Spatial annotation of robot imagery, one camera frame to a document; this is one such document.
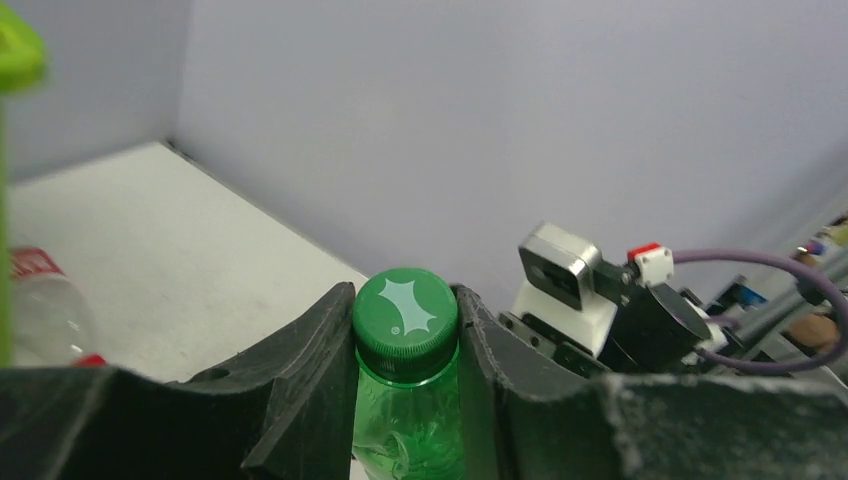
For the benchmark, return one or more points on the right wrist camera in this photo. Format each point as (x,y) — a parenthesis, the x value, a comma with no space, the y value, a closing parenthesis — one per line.
(571,294)

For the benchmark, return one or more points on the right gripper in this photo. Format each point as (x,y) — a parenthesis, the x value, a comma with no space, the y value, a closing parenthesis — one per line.
(653,331)

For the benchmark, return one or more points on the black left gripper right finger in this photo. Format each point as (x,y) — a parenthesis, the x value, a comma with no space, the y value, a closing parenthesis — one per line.
(525,417)

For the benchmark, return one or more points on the green plastic bottle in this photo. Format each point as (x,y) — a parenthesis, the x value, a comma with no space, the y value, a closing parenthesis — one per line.
(407,417)

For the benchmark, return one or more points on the green plastic bin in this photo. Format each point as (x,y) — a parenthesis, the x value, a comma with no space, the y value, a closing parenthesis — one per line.
(23,67)

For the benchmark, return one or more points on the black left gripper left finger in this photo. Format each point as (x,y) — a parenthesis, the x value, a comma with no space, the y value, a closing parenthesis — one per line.
(281,409)

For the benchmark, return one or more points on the red label bottle near bin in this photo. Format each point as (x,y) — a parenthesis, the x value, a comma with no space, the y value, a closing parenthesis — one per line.
(52,322)

